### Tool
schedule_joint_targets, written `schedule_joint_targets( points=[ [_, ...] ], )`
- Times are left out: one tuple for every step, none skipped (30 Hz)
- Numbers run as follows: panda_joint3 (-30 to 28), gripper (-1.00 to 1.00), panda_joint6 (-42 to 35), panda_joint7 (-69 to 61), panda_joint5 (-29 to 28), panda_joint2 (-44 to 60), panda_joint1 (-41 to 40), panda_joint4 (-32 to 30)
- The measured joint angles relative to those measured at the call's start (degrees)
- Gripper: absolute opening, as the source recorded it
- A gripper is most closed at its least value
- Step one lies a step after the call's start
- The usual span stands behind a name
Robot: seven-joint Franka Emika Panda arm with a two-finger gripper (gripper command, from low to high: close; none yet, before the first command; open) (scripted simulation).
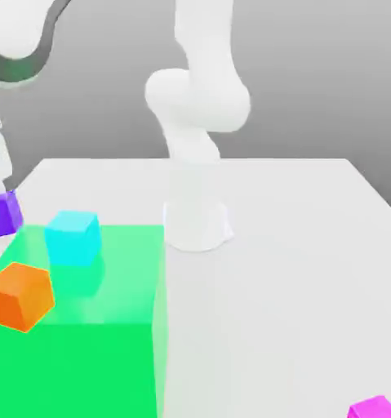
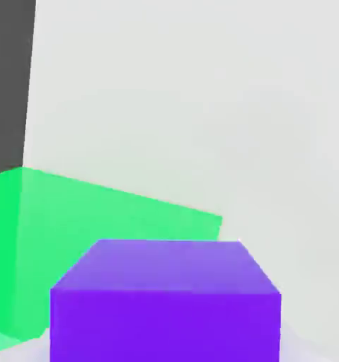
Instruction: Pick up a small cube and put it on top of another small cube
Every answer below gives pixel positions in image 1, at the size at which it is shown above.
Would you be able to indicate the large green box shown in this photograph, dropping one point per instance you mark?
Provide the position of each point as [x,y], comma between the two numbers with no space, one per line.
[71,365]

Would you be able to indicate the small magenta cube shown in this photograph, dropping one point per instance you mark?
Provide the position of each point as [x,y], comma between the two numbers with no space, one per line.
[376,408]

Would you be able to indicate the small purple cube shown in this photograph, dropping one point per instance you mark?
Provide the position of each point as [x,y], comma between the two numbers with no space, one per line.
[10,212]

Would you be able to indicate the small orange cube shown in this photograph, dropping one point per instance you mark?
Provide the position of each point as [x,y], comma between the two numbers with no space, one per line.
[18,297]

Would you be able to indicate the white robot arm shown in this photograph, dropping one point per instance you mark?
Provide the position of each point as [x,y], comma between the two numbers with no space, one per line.
[198,104]

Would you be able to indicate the small cyan cube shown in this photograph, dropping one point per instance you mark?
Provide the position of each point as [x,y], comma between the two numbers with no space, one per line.
[72,241]

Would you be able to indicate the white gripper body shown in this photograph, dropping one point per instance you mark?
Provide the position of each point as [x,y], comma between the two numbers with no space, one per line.
[0,166]

